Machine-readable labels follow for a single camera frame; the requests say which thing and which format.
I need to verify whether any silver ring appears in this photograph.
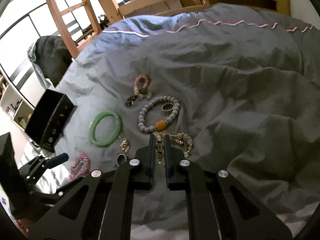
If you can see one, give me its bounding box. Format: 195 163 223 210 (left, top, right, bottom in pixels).
116 153 128 167

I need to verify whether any magenta bead bracelet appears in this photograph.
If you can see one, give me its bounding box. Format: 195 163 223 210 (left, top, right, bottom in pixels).
68 154 92 181

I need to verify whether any gold bead bracelet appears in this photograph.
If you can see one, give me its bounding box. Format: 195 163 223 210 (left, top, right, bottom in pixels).
153 132 194 165

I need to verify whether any green jade bangle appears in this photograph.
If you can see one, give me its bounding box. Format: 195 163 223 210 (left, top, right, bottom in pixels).
88 110 121 147

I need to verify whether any black jewelry box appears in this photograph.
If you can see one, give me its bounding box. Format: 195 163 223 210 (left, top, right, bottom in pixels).
25 89 74 153

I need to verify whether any metal ring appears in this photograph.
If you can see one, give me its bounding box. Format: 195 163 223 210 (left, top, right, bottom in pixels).
161 102 175 113

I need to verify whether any pink bead bracelet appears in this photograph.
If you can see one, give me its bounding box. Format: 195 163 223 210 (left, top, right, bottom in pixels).
125 74 153 107

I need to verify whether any white open shelf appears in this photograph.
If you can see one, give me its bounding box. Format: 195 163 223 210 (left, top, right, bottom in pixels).
1 72 34 132

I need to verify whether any grey duvet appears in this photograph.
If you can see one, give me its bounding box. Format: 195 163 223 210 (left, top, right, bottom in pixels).
32 3 320 240

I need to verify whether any black puffer jacket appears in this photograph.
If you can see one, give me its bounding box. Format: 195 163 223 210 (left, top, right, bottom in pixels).
35 36 73 87

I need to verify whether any light blue garment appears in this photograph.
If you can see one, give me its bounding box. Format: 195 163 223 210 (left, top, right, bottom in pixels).
27 42 52 89

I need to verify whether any wooden ladder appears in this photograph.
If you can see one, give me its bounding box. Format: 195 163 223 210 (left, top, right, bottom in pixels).
41 0 102 59

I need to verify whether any white sliding wardrobe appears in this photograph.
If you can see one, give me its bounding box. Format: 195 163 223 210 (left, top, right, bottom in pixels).
0 0 83 107

